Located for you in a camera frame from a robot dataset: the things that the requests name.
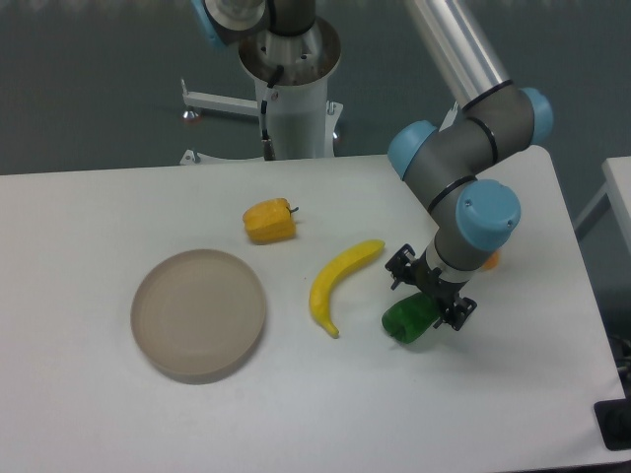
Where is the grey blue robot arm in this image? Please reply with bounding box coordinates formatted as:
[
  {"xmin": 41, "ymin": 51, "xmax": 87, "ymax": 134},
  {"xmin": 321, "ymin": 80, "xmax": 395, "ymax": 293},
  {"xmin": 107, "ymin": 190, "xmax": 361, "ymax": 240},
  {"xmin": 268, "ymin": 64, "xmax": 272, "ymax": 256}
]
[{"xmin": 184, "ymin": 1, "xmax": 553, "ymax": 338}]

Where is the black device at edge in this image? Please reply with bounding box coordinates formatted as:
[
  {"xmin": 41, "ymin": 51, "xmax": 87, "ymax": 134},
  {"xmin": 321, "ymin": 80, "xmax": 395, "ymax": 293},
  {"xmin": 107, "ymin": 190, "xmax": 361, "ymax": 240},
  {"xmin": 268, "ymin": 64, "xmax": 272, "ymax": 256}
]
[{"xmin": 594, "ymin": 398, "xmax": 630, "ymax": 451}]

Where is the green bell pepper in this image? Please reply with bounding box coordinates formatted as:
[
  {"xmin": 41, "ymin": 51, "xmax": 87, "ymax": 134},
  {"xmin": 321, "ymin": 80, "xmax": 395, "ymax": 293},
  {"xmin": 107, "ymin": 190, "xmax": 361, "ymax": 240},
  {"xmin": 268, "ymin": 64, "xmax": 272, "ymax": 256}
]
[{"xmin": 382, "ymin": 293, "xmax": 440, "ymax": 344}]

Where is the beige round plate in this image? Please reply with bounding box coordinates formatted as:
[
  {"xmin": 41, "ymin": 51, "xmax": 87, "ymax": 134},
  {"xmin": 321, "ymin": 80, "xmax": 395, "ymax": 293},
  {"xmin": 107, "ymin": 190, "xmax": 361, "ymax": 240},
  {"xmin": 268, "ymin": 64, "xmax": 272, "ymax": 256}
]
[{"xmin": 130, "ymin": 249, "xmax": 267, "ymax": 384}]

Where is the white side table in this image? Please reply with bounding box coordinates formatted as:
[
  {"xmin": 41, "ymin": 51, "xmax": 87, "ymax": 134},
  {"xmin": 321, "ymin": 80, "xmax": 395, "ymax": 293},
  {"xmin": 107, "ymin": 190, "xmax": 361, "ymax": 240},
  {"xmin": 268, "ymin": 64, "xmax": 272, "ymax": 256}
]
[{"xmin": 573, "ymin": 157, "xmax": 630, "ymax": 247}]

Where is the yellow bell pepper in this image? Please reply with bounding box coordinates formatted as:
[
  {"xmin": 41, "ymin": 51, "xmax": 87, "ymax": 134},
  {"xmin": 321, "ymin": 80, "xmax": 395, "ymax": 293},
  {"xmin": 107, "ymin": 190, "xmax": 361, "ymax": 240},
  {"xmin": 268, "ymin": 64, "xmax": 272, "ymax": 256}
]
[{"xmin": 243, "ymin": 198, "xmax": 298, "ymax": 244}]

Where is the orange bell pepper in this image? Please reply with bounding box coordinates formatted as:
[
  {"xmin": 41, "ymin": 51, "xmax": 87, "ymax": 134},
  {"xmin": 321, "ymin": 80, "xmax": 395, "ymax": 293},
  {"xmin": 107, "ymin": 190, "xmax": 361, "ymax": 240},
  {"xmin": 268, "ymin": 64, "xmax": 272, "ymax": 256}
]
[{"xmin": 480, "ymin": 249, "xmax": 501, "ymax": 271}]

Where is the yellow banana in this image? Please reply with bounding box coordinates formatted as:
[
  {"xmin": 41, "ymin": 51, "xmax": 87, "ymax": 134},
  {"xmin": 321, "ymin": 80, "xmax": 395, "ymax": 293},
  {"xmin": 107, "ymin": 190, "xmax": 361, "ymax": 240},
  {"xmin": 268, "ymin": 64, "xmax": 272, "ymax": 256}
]
[{"xmin": 309, "ymin": 239, "xmax": 386, "ymax": 339}]

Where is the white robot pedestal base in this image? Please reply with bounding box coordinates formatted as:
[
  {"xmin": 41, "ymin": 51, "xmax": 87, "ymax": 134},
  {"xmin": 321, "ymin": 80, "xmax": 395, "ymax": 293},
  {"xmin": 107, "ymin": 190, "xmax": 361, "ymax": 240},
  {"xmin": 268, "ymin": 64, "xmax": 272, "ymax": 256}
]
[{"xmin": 181, "ymin": 17, "xmax": 343, "ymax": 161}]

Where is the black cable on pedestal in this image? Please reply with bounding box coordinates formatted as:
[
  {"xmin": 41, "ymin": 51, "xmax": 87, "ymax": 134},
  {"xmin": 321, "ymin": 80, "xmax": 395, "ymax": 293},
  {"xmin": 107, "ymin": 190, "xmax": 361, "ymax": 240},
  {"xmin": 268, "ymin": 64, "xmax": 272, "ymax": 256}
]
[{"xmin": 259, "ymin": 64, "xmax": 285, "ymax": 161}]

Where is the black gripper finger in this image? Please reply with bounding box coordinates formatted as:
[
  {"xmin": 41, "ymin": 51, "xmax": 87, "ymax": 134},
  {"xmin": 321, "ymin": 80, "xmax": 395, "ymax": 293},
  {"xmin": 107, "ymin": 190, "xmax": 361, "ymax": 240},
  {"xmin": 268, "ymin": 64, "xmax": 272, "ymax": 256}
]
[
  {"xmin": 433, "ymin": 294, "xmax": 477, "ymax": 330},
  {"xmin": 385, "ymin": 243, "xmax": 417, "ymax": 290}
]

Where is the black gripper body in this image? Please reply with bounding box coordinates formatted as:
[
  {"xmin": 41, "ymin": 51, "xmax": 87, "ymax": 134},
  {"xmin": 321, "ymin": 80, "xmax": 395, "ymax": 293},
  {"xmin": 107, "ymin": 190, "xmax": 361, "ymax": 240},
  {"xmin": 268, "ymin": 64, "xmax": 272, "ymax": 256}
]
[{"xmin": 413, "ymin": 255, "xmax": 464, "ymax": 307}]

